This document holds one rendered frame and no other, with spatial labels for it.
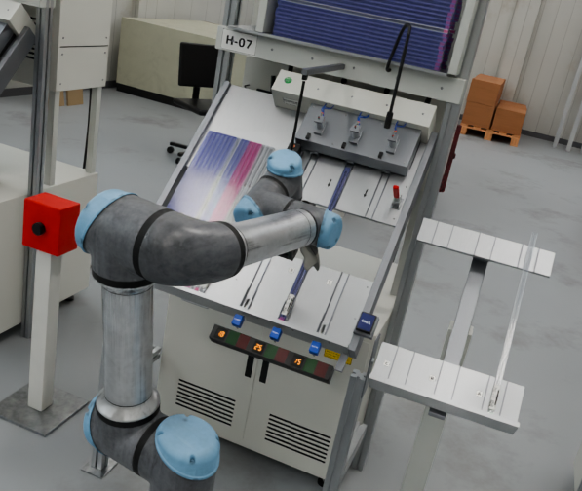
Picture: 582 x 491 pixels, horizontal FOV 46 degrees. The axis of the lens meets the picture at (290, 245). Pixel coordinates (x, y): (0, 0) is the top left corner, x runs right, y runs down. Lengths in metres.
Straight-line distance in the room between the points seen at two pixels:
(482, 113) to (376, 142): 8.07
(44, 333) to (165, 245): 1.46
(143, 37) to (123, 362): 7.16
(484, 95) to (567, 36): 1.84
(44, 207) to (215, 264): 1.27
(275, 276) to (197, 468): 0.76
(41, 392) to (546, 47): 9.76
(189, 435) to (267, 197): 0.49
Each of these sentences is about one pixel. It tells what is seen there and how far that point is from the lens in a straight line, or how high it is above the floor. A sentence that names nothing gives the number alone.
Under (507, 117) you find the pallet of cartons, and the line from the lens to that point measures 10.06.
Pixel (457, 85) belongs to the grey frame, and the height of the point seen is 1.36.
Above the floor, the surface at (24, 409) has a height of 0.01.
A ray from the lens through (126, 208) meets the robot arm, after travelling 1.09.
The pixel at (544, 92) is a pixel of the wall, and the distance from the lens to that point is 11.33.
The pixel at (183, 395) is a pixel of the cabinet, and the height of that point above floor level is 0.17.
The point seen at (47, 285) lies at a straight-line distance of 2.38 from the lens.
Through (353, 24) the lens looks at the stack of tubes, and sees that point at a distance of 2.08.
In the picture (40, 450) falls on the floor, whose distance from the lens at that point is 2.48.
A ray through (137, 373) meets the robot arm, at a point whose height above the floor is 0.87.
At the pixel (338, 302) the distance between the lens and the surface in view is 1.83.
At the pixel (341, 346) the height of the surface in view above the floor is 0.72.
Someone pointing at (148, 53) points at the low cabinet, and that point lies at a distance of 8.22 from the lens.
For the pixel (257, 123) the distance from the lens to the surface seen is 2.17.
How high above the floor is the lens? 1.55
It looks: 21 degrees down
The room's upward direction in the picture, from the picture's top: 11 degrees clockwise
